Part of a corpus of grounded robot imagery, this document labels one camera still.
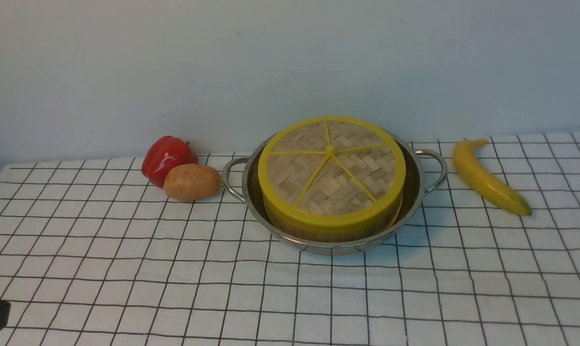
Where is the yellow woven steamer lid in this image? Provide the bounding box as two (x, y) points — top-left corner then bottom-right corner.
(257, 117), (406, 230)

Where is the yellow bamboo steamer basket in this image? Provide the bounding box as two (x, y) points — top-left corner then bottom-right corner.
(264, 193), (404, 242)

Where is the stainless steel pot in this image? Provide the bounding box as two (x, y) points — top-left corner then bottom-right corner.
(220, 133), (449, 256)

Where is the red bell pepper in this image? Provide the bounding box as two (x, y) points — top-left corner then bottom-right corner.
(141, 136), (199, 188)

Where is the brown potato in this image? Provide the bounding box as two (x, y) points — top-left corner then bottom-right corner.
(164, 164), (222, 202)

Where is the yellow banana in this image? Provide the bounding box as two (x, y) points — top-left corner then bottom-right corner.
(452, 138), (532, 216)

